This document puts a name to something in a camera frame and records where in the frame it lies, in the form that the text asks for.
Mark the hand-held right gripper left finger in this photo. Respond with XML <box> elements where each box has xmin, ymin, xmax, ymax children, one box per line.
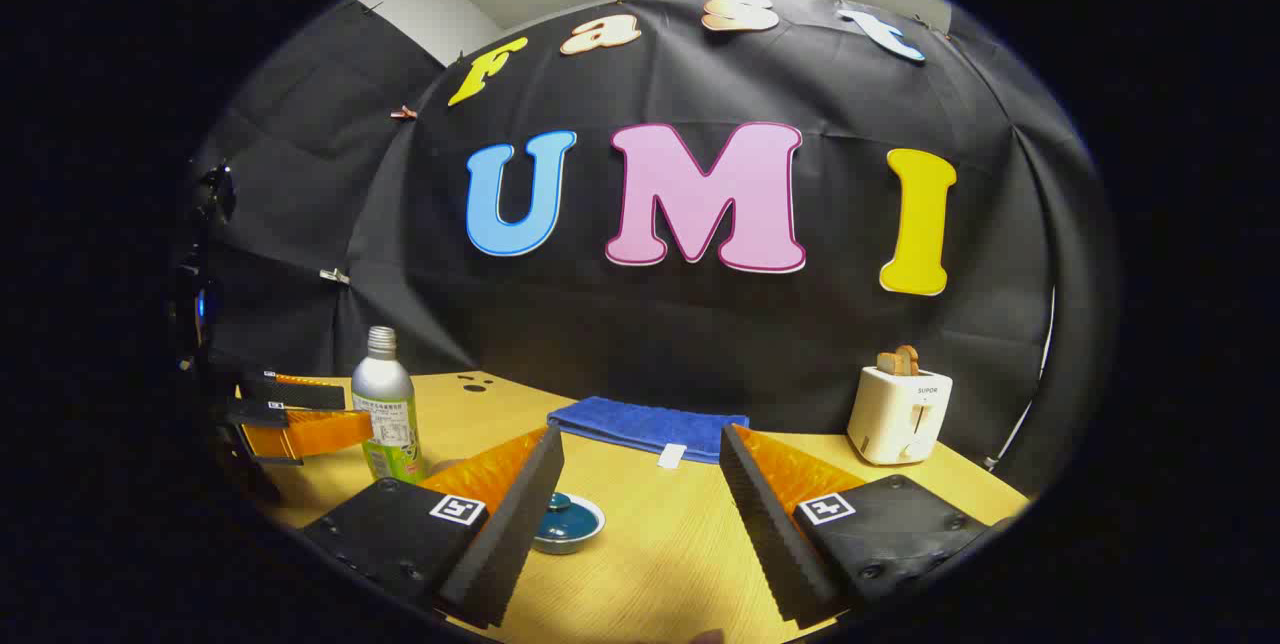
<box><xmin>303</xmin><ymin>424</ymin><xmax>566</xmax><ymax>630</ymax></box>

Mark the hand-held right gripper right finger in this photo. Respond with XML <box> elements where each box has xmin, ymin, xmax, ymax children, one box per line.
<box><xmin>720</xmin><ymin>422</ymin><xmax>996</xmax><ymax>630</ymax></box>

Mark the silver water bottle green label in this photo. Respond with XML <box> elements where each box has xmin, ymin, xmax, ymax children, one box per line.
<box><xmin>350</xmin><ymin>326</ymin><xmax>424</xmax><ymax>485</ymax></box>

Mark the white toaster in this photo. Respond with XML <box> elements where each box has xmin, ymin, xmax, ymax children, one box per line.
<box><xmin>847</xmin><ymin>366</ymin><xmax>954</xmax><ymax>467</ymax></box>

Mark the blue folded towel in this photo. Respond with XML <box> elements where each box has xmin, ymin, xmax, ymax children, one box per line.
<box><xmin>546</xmin><ymin>396</ymin><xmax>751</xmax><ymax>470</ymax></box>

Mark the black backdrop cloth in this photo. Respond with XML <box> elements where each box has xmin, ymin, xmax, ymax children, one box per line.
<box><xmin>190</xmin><ymin>0</ymin><xmax>1121</xmax><ymax>500</ymax></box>

